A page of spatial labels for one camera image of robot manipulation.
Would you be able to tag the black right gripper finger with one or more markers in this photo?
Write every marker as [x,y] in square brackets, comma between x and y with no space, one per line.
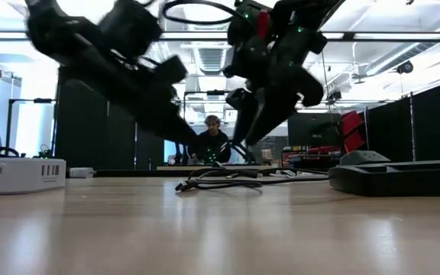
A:
[247,110]
[273,110]

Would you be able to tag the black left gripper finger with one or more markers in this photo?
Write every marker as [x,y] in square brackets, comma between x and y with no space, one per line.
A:
[155,122]
[174,118]

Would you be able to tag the white power outlet hub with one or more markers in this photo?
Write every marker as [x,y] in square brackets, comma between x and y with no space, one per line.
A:
[13,175]

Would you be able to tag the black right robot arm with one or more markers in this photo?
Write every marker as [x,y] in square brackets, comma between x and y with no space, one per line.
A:
[311,11]

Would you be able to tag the black monitor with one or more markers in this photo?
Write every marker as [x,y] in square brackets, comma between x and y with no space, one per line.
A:
[311,130]

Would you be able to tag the small cardboard box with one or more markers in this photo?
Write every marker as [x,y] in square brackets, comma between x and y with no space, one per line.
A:
[267,154]

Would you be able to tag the red tool shelf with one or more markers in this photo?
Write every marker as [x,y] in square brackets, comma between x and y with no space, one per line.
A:
[304,156]

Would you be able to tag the red storage bins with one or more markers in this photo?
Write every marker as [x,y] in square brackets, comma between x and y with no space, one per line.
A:
[351,122]

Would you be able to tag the green-lit circuit device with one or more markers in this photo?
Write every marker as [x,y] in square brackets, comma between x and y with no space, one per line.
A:
[45,154]

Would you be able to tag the black power strip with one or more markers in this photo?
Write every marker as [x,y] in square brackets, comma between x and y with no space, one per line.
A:
[395,183]

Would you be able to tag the black gantry frame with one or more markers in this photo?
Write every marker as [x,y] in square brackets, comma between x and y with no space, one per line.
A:
[216,92]
[42,101]

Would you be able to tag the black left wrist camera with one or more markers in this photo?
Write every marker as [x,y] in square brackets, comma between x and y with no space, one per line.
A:
[128,26]

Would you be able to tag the black light rail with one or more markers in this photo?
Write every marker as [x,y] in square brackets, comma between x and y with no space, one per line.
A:
[348,36]

